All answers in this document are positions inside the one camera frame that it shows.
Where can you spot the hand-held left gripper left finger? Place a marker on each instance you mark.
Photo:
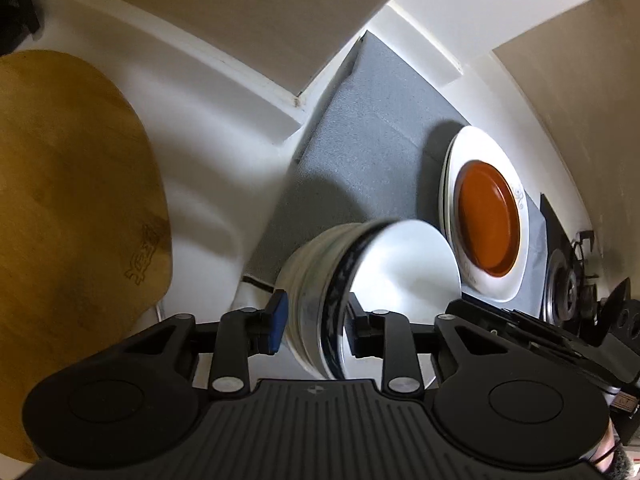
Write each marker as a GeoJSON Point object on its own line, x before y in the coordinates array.
{"type": "Point", "coordinates": [277, 322]}

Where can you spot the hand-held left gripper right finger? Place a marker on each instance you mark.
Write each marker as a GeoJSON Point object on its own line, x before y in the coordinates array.
{"type": "Point", "coordinates": [356, 338]}

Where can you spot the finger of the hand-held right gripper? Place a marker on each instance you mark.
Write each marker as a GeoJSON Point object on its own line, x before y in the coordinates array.
{"type": "Point", "coordinates": [500, 317]}

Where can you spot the light blue bowl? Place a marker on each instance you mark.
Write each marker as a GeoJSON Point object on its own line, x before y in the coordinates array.
{"type": "Point", "coordinates": [312, 322]}

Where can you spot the white bowl with blue pattern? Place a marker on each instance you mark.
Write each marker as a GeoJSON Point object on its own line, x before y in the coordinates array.
{"type": "Point", "coordinates": [400, 270]}

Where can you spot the orange round plate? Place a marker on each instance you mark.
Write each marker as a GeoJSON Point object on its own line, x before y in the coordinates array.
{"type": "Point", "coordinates": [487, 215]}

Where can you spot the person's right forearm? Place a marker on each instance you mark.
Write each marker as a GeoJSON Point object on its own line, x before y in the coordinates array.
{"type": "Point", "coordinates": [607, 452]}

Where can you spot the round gas burner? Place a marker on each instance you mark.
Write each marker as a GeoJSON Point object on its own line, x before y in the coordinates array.
{"type": "Point", "coordinates": [565, 285]}

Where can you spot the black pan support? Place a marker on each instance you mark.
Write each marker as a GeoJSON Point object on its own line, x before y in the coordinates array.
{"type": "Point", "coordinates": [585, 246]}

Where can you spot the grey mat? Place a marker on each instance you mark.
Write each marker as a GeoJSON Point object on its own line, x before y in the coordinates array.
{"type": "Point", "coordinates": [370, 125]}

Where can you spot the round wooden cutting board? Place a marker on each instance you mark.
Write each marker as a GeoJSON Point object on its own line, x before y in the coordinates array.
{"type": "Point", "coordinates": [75, 210]}

